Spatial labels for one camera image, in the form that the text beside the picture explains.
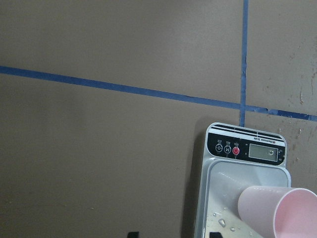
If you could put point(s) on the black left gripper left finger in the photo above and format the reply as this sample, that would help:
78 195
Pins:
133 234

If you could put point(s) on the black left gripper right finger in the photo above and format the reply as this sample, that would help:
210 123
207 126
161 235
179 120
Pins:
215 235

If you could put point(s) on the pink plastic cup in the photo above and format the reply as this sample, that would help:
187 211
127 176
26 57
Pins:
279 212

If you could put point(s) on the white digital kitchen scale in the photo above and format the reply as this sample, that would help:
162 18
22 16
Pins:
234 159

